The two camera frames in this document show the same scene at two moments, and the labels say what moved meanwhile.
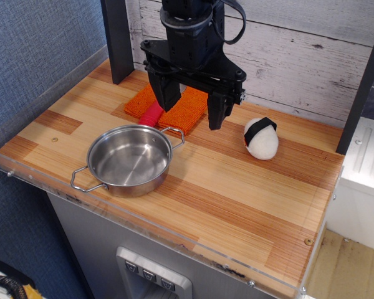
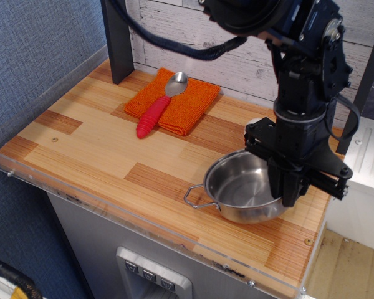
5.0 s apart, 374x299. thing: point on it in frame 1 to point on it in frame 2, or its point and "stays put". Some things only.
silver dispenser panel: x=143 y=278 stays put
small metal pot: x=130 y=161 to x=238 y=183
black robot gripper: x=201 y=62 to x=301 y=139
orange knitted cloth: x=181 y=118 stays put
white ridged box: x=358 y=211 stays put
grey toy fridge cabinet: x=120 y=260 stays put
